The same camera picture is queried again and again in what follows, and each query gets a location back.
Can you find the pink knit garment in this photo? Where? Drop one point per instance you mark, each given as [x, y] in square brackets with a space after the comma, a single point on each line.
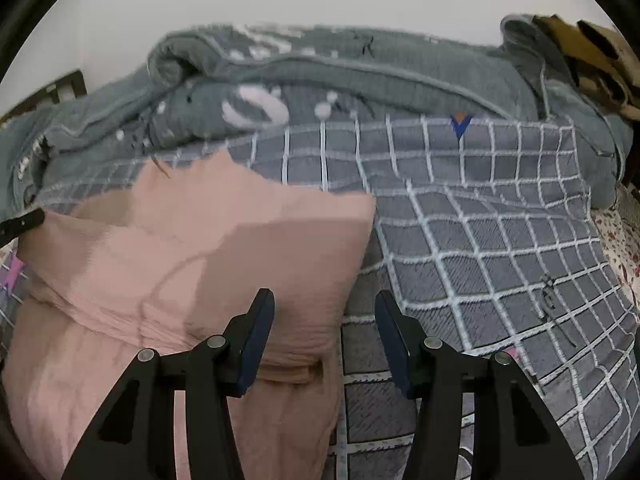
[225, 240]

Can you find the grey checked star blanket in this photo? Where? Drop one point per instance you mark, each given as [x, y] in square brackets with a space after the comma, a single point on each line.
[475, 260]

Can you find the brown cloth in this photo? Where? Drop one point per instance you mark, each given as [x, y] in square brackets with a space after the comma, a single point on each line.
[600, 55]

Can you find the grey-green printed quilt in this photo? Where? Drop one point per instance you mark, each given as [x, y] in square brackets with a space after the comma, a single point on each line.
[350, 85]

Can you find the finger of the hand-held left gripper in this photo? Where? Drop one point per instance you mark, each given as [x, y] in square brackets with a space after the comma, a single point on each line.
[20, 226]

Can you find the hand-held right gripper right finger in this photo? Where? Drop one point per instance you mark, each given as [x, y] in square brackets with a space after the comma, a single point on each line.
[392, 340]

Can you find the dark wooden bed headboard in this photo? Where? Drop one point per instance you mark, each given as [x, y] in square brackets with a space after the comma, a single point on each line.
[67, 87]

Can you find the floral bed sheet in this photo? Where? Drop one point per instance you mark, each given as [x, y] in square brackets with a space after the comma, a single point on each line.
[620, 240]

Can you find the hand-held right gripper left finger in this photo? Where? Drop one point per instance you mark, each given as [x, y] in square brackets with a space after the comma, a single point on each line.
[255, 340]

